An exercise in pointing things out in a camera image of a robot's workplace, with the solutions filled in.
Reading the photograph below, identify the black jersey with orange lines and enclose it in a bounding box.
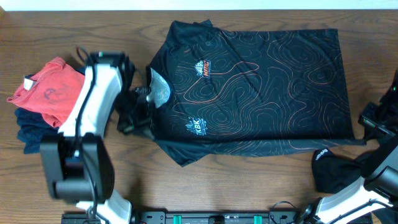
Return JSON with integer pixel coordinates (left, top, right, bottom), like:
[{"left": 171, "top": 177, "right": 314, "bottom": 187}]
[{"left": 147, "top": 21, "right": 363, "bottom": 166}]

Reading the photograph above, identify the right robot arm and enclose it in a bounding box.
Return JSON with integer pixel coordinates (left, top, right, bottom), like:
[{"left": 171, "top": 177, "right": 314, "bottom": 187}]
[{"left": 295, "top": 78, "right": 397, "bottom": 223}]

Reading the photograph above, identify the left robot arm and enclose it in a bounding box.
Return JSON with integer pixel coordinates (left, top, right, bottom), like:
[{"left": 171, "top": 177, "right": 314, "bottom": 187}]
[{"left": 40, "top": 52, "right": 154, "bottom": 223}]

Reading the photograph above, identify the plain black garment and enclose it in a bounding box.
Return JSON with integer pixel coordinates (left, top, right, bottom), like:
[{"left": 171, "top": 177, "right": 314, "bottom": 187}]
[{"left": 312, "top": 149, "right": 373, "bottom": 194}]

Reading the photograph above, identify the folded orange t-shirt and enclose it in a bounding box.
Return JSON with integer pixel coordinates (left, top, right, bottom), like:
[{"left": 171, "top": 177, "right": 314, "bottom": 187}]
[{"left": 7, "top": 57, "right": 85, "bottom": 128}]

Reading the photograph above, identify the folded navy blue garment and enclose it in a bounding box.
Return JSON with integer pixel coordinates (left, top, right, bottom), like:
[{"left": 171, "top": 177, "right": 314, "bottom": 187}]
[{"left": 14, "top": 108, "right": 58, "bottom": 154}]

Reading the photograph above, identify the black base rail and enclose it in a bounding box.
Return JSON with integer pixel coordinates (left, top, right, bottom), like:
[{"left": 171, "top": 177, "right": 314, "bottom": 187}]
[{"left": 60, "top": 210, "right": 374, "bottom": 224}]

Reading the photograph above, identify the small black looped cable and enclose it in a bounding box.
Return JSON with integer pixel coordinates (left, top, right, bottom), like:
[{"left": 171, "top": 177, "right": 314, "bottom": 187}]
[{"left": 266, "top": 200, "right": 296, "bottom": 224}]

